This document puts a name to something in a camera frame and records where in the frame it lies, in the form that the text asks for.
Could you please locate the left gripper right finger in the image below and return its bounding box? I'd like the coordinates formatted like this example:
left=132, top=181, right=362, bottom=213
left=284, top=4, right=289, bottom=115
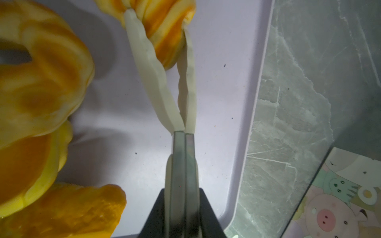
left=177, top=28, right=200, bottom=238

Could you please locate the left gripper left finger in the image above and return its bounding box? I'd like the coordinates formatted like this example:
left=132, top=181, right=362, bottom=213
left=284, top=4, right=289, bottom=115
left=124, top=9, right=185, bottom=238

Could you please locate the yellow striped croissant bread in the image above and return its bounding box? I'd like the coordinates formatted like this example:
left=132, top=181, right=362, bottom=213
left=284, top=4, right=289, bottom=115
left=96, top=0, right=196, bottom=70

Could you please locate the round yellow bun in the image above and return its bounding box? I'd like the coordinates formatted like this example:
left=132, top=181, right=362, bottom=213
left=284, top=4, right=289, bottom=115
left=1, top=121, right=73, bottom=218

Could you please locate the white cartoon paper bag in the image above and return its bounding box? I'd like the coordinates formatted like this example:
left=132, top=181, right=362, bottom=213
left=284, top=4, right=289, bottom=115
left=282, top=147, right=381, bottom=238

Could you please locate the large orange wedge bread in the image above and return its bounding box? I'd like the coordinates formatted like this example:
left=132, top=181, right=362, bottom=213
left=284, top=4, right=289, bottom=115
left=1, top=183, right=127, bottom=238

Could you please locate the lilac plastic tray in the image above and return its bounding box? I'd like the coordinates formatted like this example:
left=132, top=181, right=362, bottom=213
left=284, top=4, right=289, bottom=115
left=43, top=1, right=274, bottom=238

